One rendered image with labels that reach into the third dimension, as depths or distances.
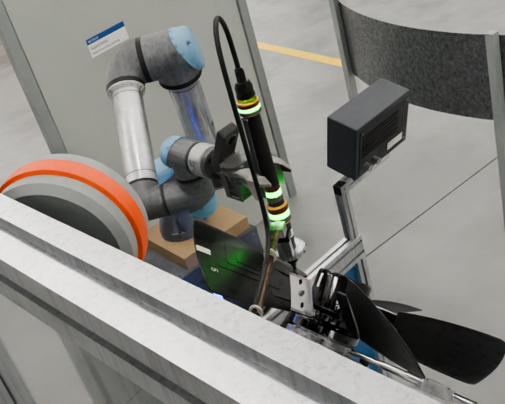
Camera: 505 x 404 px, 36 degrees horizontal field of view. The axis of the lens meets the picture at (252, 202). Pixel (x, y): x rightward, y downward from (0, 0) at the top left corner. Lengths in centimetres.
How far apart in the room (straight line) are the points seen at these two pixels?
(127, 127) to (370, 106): 77
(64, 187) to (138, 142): 113
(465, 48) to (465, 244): 91
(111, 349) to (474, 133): 428
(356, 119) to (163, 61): 61
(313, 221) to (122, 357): 374
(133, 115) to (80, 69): 149
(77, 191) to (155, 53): 124
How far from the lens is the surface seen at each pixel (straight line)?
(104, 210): 75
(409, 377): 163
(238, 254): 158
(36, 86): 328
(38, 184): 76
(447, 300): 347
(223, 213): 238
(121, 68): 197
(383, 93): 238
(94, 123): 345
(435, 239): 382
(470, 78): 353
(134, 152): 186
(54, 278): 42
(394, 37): 372
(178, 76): 199
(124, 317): 37
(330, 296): 164
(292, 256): 164
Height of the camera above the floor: 227
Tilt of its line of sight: 31 degrees down
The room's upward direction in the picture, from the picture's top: 17 degrees counter-clockwise
